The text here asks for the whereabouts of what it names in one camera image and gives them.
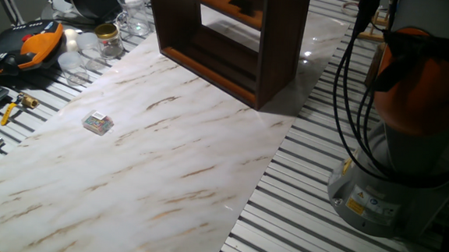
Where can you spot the clear box of paper clips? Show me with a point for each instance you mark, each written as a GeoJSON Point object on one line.
{"type": "Point", "coordinates": [97, 123]}

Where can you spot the white egg-shaped ball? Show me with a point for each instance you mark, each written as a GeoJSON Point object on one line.
{"type": "Point", "coordinates": [70, 34]}
{"type": "Point", "coordinates": [72, 46]}

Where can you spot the yellow-brown taped package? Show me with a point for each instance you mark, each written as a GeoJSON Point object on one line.
{"type": "Point", "coordinates": [372, 66]}

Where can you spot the wooden dish rack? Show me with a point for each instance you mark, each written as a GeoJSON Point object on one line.
{"type": "Point", "coordinates": [375, 24]}

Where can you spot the glass jar with gold lid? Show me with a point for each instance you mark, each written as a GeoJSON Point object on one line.
{"type": "Point", "coordinates": [109, 41]}

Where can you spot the marble pattern sheet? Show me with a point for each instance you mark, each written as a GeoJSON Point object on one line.
{"type": "Point", "coordinates": [147, 168]}

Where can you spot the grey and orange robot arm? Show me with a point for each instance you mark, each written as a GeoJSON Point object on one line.
{"type": "Point", "coordinates": [417, 95]}

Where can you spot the brown wooden shelf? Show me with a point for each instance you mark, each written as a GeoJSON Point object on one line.
{"type": "Point", "coordinates": [280, 47]}

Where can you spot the translucent plastic cup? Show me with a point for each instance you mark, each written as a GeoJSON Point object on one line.
{"type": "Point", "coordinates": [87, 41]}
{"type": "Point", "coordinates": [72, 68]}
{"type": "Point", "coordinates": [97, 63]}

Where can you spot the clear glass mug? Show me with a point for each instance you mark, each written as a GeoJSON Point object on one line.
{"type": "Point", "coordinates": [134, 13]}

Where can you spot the black and orange teach pendant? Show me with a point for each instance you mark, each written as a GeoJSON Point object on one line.
{"type": "Point", "coordinates": [26, 47]}

